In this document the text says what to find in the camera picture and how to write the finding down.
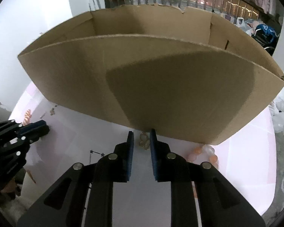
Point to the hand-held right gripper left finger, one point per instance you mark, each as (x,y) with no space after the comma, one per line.
(104,194)

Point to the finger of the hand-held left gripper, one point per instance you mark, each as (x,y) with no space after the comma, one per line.
(39,134)
(34,125)

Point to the wheelchair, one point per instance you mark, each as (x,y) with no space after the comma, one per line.
(266,34)

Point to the gold flower pendant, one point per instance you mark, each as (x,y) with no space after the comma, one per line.
(144,141)

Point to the brown cardboard box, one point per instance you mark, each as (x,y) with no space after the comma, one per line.
(156,80)

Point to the large white plastic bag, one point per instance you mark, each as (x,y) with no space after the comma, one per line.
(280,115)

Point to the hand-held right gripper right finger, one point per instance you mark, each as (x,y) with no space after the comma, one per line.
(179,194)

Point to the small white plastic bag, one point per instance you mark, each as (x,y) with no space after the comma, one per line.
(240,23)

